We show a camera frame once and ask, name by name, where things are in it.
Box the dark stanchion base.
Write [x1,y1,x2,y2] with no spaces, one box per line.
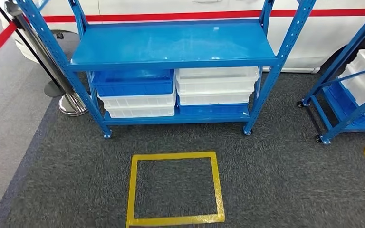
[0,0,66,98]

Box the red barrier belt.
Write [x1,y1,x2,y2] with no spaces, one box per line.
[0,8,365,72]

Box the dark grey floor carpet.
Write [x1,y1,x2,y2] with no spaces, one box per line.
[0,31,365,228]

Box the blue metal shelf rack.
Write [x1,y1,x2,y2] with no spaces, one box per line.
[297,0,365,146]
[14,0,317,139]

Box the yellow floor tape square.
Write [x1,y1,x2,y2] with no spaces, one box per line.
[125,151,226,228]

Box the white car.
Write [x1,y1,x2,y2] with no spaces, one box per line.
[0,0,365,74]

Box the chrome stanchion base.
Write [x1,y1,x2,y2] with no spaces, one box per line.
[3,0,89,117]

